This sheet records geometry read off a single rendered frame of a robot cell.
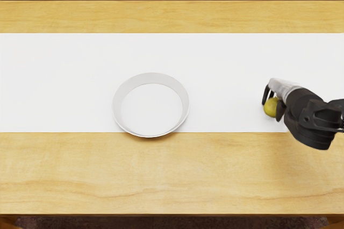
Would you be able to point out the white round plate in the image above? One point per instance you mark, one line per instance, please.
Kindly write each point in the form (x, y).
(150, 105)

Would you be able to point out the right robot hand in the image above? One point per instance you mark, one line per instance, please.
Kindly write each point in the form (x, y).
(279, 87)

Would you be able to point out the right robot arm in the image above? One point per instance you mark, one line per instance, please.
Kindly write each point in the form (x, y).
(309, 116)

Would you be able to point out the yellow-green round fruit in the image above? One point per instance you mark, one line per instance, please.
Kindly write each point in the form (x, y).
(270, 107)

